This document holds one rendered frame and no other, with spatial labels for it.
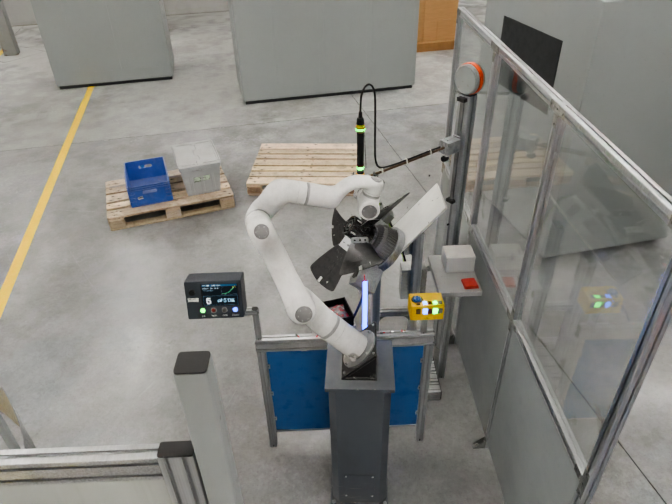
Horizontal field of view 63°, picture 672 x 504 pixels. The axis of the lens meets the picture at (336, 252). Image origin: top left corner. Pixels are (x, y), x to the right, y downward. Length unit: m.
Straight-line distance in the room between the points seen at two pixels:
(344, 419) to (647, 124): 3.25
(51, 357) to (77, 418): 0.66
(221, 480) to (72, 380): 3.21
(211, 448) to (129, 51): 8.98
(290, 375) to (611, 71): 2.97
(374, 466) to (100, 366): 2.12
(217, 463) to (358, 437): 1.79
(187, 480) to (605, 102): 3.93
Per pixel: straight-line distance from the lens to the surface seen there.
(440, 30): 10.91
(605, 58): 4.30
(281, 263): 2.18
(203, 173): 5.53
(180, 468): 1.01
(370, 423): 2.64
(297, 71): 8.24
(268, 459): 3.39
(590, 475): 2.20
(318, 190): 2.14
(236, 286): 2.53
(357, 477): 2.98
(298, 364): 2.91
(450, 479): 3.33
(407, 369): 2.99
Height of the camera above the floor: 2.78
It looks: 35 degrees down
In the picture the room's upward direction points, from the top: 2 degrees counter-clockwise
